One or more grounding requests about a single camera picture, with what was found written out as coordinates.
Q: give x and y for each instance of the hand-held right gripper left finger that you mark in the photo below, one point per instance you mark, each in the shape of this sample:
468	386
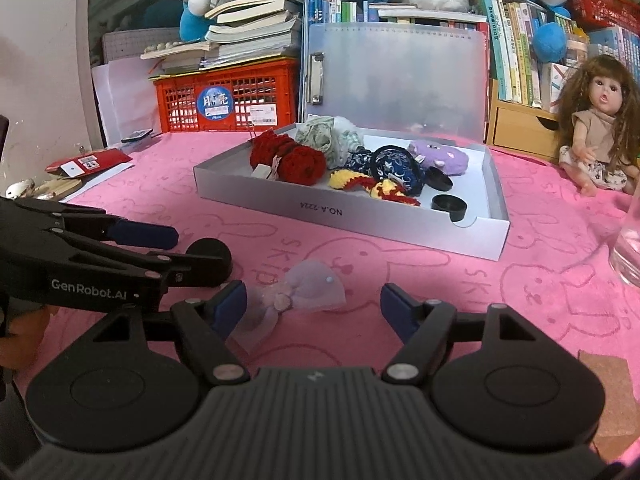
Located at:
232	305

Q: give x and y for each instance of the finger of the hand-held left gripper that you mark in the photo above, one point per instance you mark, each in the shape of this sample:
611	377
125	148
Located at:
150	262
145	236

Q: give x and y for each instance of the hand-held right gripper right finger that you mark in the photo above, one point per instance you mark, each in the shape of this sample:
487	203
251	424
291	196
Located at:
397	307

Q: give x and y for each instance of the black round lid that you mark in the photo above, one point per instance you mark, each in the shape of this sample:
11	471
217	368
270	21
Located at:
439	178
212	260
448	205

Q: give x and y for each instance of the lavender organza bow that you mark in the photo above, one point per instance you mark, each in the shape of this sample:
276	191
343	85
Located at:
310	290

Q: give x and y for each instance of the navy patterned scrunchie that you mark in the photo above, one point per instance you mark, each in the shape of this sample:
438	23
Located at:
397	170
356	161

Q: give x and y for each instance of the red crochet piece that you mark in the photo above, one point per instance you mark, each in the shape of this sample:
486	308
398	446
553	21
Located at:
295	162

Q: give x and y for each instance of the green checked cloth scrunchie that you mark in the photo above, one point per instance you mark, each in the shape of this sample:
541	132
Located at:
315	135

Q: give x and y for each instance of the grey box with translucent lid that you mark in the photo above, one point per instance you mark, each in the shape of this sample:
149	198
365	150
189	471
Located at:
400	70

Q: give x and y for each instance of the person's left hand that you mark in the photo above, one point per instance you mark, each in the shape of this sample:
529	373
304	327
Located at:
25	332

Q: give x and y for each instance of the white paper sheet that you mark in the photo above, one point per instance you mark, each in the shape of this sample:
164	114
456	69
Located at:
110	177

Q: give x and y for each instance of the red envelope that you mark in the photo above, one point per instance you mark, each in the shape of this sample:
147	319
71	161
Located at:
100	160

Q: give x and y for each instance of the wooden board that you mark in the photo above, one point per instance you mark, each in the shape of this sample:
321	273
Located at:
55	189

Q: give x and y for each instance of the red plastic crate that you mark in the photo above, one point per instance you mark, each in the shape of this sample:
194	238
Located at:
180	105

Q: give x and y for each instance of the pink rabbit print blanket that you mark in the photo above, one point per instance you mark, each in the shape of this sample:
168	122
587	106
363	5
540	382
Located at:
550	270

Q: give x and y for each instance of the grey grid cutting mat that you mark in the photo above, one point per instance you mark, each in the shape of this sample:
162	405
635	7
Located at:
125	42

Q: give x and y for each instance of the wooden drawer organizer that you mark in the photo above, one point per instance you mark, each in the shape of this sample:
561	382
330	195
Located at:
520	130

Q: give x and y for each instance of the blue white cat plush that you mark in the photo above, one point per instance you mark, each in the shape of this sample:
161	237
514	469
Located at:
195	15

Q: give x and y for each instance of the stack of books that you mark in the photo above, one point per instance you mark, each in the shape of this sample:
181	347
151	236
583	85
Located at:
250	35

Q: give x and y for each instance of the brown cardboard piece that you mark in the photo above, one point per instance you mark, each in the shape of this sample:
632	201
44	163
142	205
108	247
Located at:
607	400

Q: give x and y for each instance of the clear drinking glass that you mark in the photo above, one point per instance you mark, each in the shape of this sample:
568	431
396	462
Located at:
627	250

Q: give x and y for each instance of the brown haired doll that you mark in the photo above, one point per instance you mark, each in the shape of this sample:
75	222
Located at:
600	105

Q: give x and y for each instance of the row of colourful children's books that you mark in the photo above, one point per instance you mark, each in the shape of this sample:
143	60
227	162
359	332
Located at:
515	45

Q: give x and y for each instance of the row of blue books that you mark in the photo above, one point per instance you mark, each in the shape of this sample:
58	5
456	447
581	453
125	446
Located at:
320	5

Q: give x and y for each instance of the red mesh basket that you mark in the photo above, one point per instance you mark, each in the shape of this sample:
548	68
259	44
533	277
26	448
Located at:
605	2

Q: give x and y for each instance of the white sheets against wall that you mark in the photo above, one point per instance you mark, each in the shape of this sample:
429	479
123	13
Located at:
120	105

